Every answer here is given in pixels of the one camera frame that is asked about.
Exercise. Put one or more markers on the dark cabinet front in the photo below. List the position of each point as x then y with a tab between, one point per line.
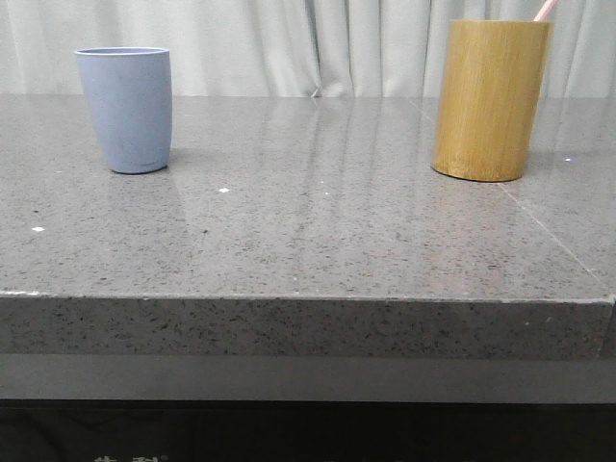
285	431

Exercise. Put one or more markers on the blue plastic cup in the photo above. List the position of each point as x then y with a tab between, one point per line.
129	93

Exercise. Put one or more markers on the white curtain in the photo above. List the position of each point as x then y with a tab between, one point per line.
247	48

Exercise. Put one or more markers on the bamboo cylinder holder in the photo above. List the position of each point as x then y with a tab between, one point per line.
491	82

